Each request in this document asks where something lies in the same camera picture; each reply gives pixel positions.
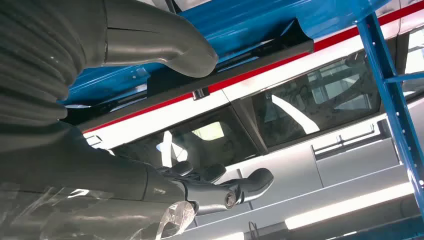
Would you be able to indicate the white car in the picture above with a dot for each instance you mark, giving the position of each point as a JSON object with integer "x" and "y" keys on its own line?
{"x": 348, "y": 165}

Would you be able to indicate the blue metal shelf rack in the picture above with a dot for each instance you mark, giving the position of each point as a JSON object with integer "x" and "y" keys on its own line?
{"x": 232, "y": 20}

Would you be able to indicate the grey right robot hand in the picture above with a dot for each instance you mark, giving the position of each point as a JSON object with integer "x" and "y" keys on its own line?
{"x": 82, "y": 172}

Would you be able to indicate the clear plastic film wrap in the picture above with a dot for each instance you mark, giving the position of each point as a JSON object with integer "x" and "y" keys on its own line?
{"x": 99, "y": 218}

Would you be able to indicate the red barrier belt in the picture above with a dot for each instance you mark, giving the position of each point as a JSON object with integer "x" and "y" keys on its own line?
{"x": 331, "y": 40}

